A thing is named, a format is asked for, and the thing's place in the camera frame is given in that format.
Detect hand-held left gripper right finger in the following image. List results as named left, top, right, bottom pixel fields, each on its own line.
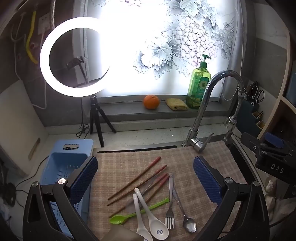
left=193, top=156, right=270, bottom=241

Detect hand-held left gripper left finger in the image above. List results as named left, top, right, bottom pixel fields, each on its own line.
left=23, top=156, right=99, bottom=241

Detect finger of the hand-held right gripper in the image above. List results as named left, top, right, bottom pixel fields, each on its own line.
left=240, top=132, right=292, bottom=158
left=264, top=133, right=285, bottom=149

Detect blue plastic basket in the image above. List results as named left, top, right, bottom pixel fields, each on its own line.
left=40, top=139, right=94, bottom=234

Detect red wooden chopstick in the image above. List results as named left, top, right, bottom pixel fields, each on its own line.
left=107, top=164, right=167, bottom=206
left=109, top=173, right=168, bottom=218
left=120, top=176, right=170, bottom=225
left=108, top=157, right=161, bottom=201

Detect metal spoon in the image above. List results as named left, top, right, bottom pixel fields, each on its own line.
left=172, top=188, right=197, bottom=233

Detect metal fork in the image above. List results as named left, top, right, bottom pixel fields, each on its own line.
left=165, top=173, right=175, bottom=229

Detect translucent plastic spoon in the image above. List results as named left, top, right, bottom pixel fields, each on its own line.
left=125, top=175, right=160, bottom=214

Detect green plastic spoon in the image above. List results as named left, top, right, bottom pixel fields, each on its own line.
left=109, top=197, right=170, bottom=225

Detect white ceramic spoon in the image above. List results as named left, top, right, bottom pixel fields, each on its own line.
left=134, top=188, right=169, bottom=240
left=132, top=193, right=153, bottom=241

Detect person's right hand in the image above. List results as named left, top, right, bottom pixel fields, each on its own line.
left=265, top=177, right=281, bottom=209

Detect dark knife holder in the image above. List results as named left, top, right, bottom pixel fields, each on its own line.
left=240, top=81, right=266, bottom=137

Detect checked beige cloth mat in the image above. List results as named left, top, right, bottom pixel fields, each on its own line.
left=88, top=140, right=249, bottom=241

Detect wooden shelf unit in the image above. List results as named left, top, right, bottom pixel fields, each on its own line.
left=257, top=30, right=296, bottom=149

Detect chrome faucet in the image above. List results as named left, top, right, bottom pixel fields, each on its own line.
left=183, top=70, right=246, bottom=153

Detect stainless steel sink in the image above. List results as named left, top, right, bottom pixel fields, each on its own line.
left=97, top=145, right=178, bottom=154

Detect green soap pump bottle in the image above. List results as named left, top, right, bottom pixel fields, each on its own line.
left=186, top=54, right=211, bottom=110

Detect yellow sponge cloth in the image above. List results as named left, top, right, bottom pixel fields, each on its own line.
left=166, top=98, right=188, bottom=111

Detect white cutting board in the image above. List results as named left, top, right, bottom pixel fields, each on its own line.
left=0, top=81, right=49, bottom=176

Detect orange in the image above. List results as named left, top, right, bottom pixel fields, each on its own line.
left=143, top=95, right=160, bottom=110

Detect frosted grape print window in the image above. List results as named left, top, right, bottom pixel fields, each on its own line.
left=85, top=0, right=243, bottom=98

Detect black cable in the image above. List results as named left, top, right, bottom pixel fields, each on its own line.
left=76, top=111, right=90, bottom=138

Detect black handled scissors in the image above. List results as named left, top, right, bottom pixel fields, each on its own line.
left=251, top=81, right=265, bottom=106

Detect white ring light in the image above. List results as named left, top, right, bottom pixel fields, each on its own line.
left=39, top=17, right=111, bottom=98

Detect yellow hose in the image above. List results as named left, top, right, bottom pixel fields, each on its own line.
left=26, top=10, right=38, bottom=65

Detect white wall socket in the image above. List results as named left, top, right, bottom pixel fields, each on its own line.
left=38, top=14, right=51, bottom=35

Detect flexible metal hose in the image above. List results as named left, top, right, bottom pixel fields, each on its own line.
left=49, top=0, right=57, bottom=31

